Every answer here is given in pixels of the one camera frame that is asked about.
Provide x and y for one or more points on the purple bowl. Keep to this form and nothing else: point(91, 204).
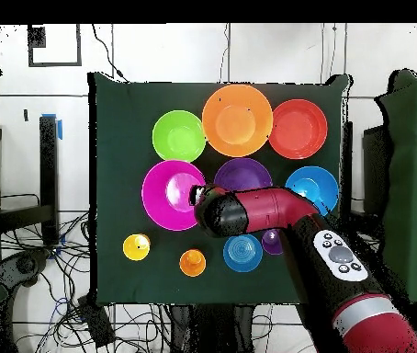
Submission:
point(243, 174)

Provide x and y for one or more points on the pink bowl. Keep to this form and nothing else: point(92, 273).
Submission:
point(160, 198)

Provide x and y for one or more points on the large orange bowl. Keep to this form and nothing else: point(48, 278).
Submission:
point(237, 120)

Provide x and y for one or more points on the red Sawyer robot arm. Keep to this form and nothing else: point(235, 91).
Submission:
point(278, 209)

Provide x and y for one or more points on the green bowl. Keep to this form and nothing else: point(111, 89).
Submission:
point(178, 136)

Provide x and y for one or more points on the small blue bowl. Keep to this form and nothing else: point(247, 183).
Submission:
point(242, 253)

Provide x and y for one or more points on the orange cup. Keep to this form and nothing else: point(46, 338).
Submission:
point(192, 263)

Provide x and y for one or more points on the purple cup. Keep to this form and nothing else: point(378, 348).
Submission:
point(271, 244)

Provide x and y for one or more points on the yellow cup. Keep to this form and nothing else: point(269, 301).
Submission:
point(136, 245)

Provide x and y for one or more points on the large blue bowl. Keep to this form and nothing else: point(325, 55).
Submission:
point(317, 184)

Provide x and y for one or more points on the red bowl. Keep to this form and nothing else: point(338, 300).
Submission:
point(298, 128)

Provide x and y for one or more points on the dark green table cloth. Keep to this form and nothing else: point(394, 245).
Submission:
point(138, 95)

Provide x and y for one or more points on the blue tape strip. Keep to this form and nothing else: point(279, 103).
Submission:
point(59, 130)

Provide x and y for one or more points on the black metal stand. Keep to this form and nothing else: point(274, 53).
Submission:
point(48, 165)

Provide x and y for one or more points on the black power strip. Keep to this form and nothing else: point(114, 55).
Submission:
point(96, 321)

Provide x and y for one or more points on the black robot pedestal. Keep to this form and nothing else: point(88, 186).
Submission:
point(212, 327)

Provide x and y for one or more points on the black square frame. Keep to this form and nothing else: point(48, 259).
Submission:
point(36, 36)

